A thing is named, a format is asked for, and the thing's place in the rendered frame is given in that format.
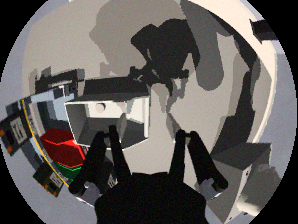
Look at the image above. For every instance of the green open bin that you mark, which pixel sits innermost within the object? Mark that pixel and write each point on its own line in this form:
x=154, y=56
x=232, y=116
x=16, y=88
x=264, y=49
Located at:
x=70, y=174

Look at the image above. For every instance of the red open bin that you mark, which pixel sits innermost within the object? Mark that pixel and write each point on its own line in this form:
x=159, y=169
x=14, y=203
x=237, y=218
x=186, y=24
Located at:
x=67, y=154

